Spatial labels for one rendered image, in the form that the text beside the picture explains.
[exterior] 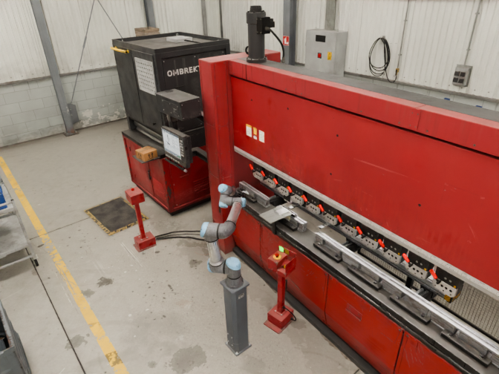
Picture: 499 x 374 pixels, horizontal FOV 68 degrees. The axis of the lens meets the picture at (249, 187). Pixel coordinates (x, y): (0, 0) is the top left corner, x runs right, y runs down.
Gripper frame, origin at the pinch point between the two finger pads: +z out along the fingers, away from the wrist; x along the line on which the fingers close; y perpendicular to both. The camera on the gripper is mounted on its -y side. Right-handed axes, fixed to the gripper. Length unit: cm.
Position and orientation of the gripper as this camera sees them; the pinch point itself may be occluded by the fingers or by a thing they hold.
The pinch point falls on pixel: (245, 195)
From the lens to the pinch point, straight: 335.7
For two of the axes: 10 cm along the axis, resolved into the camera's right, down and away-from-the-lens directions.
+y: 6.0, 5.1, -6.2
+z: 6.0, 2.3, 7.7
